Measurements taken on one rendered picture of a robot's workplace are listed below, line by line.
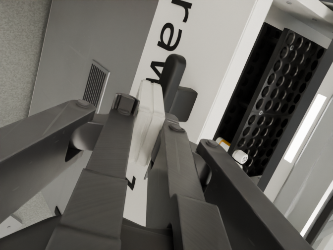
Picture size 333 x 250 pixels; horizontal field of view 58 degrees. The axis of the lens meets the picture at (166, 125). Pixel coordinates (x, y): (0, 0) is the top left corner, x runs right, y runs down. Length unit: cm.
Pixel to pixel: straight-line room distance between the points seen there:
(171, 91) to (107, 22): 50
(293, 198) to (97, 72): 49
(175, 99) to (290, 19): 25
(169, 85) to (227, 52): 5
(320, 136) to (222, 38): 17
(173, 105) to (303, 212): 20
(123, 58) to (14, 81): 61
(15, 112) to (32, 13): 35
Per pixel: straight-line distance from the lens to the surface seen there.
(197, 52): 25
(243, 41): 23
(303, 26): 47
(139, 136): 15
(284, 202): 37
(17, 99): 120
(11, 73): 116
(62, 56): 91
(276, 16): 42
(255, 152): 39
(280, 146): 37
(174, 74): 22
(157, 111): 15
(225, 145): 35
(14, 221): 147
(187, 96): 24
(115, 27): 67
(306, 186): 37
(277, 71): 34
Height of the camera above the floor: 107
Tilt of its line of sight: 43 degrees down
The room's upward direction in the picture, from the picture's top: 128 degrees clockwise
